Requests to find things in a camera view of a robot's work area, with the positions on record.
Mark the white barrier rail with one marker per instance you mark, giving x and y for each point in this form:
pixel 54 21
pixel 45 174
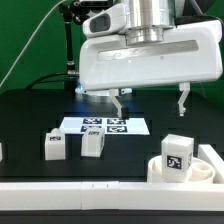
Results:
pixel 110 195
pixel 207 153

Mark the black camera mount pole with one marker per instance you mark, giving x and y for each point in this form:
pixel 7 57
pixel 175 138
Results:
pixel 67 17

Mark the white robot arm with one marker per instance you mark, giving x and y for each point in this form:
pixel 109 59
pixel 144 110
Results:
pixel 138 43

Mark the white block at left edge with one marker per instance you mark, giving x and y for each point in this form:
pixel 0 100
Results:
pixel 1 152

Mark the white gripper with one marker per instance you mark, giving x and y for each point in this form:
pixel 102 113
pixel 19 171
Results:
pixel 188 53

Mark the black overhead camera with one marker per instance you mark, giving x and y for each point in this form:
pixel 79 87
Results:
pixel 92 4

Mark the white right barrier rail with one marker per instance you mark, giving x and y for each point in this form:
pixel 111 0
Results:
pixel 207 153

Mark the white fiducial marker sheet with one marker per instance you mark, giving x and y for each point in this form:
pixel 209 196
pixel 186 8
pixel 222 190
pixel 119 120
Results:
pixel 112 126

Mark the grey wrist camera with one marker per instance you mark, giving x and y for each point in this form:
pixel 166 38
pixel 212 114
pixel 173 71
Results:
pixel 105 23

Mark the white round stool seat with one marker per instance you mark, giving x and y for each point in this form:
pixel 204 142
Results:
pixel 202 172

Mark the white front barrier rail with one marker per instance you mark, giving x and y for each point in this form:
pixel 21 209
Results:
pixel 110 195

